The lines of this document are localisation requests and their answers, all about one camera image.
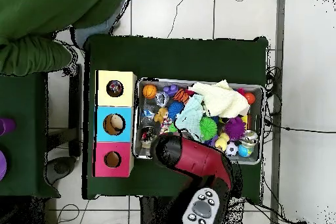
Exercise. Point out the light blue waffle cloth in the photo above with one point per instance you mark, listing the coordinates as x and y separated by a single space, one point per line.
190 116

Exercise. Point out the cream waffle cloth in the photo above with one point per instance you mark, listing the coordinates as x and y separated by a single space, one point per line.
220 100

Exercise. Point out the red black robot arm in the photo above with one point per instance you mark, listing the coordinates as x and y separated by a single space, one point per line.
199 158

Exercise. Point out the wooden box with three holes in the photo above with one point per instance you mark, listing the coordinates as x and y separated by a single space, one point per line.
123 98

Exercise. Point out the metal mesh bin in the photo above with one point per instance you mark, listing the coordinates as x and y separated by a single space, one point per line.
258 155

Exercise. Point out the blue spiky ball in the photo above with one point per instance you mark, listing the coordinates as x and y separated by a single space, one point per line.
175 109

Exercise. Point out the orange striped tiger plush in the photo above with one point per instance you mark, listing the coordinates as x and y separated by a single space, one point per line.
181 95

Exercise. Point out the orange basketball toy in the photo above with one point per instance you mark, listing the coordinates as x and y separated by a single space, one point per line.
149 91

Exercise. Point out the green spiky ball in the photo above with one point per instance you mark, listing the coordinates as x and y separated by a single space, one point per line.
208 128

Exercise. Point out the dark green tablecloth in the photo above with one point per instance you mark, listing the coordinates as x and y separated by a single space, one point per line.
21 142
170 58

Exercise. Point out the yellow duck toy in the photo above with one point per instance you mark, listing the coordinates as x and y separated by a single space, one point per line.
222 141

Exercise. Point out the purple spiky ball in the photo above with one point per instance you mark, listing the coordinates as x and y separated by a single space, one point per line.
235 128

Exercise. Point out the black white soccer ball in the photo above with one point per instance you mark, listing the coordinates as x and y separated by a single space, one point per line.
231 149

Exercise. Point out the blue globe ball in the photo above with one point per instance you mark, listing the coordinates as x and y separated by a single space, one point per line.
244 151

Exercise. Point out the black stand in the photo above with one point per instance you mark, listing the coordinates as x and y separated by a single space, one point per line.
75 116

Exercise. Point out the purple cylinder object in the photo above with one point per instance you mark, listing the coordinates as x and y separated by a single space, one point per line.
6 126

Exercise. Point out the person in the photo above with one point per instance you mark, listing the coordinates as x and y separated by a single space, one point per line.
39 11

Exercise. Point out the purple round object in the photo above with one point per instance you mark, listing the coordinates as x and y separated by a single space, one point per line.
2 166

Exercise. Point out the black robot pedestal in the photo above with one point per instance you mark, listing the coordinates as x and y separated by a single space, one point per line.
155 213

